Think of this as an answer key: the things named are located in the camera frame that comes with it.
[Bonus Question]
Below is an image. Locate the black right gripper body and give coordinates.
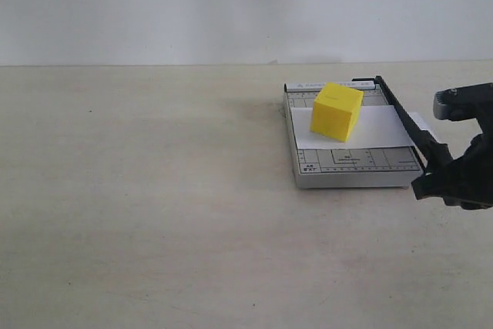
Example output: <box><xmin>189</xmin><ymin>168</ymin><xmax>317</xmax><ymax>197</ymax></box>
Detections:
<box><xmin>444</xmin><ymin>112</ymin><xmax>492</xmax><ymax>210</ymax></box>

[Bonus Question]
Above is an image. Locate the black cutter blade arm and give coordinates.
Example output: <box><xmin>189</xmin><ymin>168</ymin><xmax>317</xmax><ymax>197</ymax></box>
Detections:
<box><xmin>374</xmin><ymin>76</ymin><xmax>453</xmax><ymax>173</ymax></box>

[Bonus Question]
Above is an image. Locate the white paper sheet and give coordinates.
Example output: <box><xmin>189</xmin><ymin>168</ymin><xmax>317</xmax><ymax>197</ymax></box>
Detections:
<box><xmin>291</xmin><ymin>106</ymin><xmax>414</xmax><ymax>149</ymax></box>

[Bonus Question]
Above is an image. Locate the yellow foam cube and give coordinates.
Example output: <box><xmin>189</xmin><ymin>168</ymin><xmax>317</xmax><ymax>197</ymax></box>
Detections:
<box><xmin>310</xmin><ymin>82</ymin><xmax>364</xmax><ymax>142</ymax></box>

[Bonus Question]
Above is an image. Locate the grey paper cutter base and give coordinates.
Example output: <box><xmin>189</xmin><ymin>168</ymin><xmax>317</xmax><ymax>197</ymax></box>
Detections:
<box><xmin>283</xmin><ymin>78</ymin><xmax>424</xmax><ymax>189</ymax></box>

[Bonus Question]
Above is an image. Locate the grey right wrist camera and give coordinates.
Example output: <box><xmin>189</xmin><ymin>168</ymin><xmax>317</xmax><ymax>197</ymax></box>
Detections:
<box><xmin>433</xmin><ymin>82</ymin><xmax>492</xmax><ymax>122</ymax></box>

